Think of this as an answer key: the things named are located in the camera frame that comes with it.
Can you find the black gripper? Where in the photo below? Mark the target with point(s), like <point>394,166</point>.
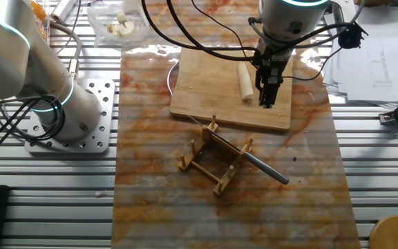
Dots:
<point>271,58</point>

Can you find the long white radish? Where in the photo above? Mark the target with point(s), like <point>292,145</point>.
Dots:
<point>245,81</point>

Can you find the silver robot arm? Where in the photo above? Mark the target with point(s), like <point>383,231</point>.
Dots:
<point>12,52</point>

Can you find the cut white radish chunk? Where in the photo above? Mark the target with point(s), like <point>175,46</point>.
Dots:
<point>121,16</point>
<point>128,29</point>
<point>111,27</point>

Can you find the wooden cutting board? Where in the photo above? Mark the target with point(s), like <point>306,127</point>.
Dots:
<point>202,90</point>

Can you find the wooden knife rack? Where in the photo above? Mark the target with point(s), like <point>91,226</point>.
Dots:
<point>225,181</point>

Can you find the white paper stack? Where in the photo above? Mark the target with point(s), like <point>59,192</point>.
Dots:
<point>375,52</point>

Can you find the orange marble pattern mat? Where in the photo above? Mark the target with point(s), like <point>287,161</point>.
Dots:
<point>219,221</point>

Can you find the clear plastic bag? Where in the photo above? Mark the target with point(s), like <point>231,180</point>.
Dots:
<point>137,20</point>

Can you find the wooden mug tree stand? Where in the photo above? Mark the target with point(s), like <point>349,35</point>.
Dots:
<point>396,233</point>

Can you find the white plastic film roll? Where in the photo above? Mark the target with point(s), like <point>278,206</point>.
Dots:
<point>62,8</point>

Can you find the orange fruit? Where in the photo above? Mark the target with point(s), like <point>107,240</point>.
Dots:
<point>38,10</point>
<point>43,32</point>

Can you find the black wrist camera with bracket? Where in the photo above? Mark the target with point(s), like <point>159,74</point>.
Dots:
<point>352,36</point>

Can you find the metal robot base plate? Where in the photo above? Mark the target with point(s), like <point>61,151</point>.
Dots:
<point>107,114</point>

